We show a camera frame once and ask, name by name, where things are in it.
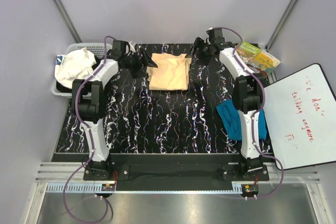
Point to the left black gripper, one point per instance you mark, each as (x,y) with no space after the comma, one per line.
(136,72)

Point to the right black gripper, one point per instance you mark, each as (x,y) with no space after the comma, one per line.
(198,44)

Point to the peach t shirt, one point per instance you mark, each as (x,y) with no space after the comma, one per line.
(171,74)

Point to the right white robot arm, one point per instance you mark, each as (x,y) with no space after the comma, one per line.
(248,94)

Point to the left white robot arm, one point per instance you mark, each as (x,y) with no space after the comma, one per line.
(89,102)

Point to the grey plastic basket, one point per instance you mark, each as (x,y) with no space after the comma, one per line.
(96,48)

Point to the green picture book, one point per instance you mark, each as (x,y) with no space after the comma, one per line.
(247,51)

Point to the white t shirt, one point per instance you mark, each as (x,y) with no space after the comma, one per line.
(74,65)

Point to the yellow picture book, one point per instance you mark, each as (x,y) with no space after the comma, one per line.
(264,63)

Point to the blue folded t shirt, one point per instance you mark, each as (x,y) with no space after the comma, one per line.
(232,124)

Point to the black t shirt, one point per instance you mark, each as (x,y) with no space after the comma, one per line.
(71,67)

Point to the white whiteboard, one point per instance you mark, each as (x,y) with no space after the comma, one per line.
(300,117)

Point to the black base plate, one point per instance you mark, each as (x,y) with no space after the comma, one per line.
(174,173)

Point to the aluminium frame rail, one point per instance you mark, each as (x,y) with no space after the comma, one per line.
(68,177)

